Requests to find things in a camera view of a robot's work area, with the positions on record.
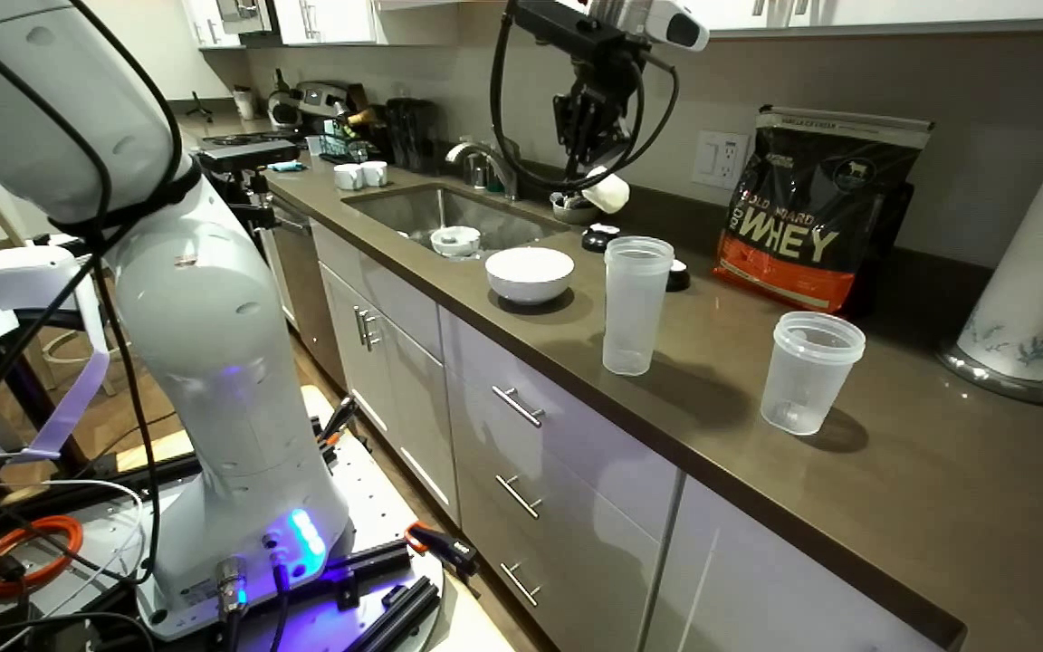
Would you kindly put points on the white wall outlet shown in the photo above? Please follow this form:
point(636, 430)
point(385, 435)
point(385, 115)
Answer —
point(719, 158)

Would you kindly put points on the white ceramic bowl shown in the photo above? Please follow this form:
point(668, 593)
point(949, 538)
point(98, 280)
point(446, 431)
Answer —
point(531, 272)

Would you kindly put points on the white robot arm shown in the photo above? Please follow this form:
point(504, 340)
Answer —
point(90, 138)

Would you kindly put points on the chrome sink faucet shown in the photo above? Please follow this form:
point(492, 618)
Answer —
point(480, 163)

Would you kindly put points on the short clear plastic cup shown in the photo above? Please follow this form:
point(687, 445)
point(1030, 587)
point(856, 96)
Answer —
point(812, 351)

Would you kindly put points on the tall clear shaker cup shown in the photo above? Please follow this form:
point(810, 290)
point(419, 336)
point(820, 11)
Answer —
point(636, 290)

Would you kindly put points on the steel cabinet handle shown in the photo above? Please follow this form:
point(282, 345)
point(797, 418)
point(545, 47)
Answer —
point(367, 326)

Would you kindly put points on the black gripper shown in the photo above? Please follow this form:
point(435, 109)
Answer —
point(587, 118)

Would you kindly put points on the black whey protein bag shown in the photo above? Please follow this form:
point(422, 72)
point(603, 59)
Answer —
point(820, 198)

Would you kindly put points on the steel drawer handle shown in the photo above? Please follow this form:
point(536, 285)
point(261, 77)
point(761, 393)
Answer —
point(531, 594)
point(507, 483)
point(511, 401)

